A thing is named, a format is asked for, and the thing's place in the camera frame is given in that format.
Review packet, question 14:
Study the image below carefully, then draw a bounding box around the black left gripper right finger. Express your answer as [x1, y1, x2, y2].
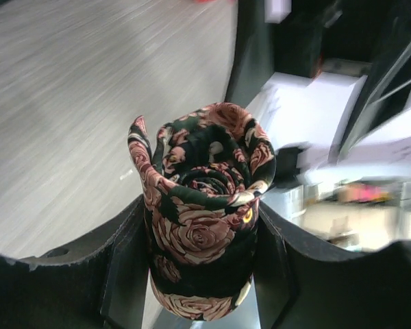
[254, 204, 411, 328]

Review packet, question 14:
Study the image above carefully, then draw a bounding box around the floral rose necktie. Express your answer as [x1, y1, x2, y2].
[127, 102, 276, 321]

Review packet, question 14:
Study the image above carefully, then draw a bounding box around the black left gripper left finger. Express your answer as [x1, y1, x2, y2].
[0, 197, 147, 328]

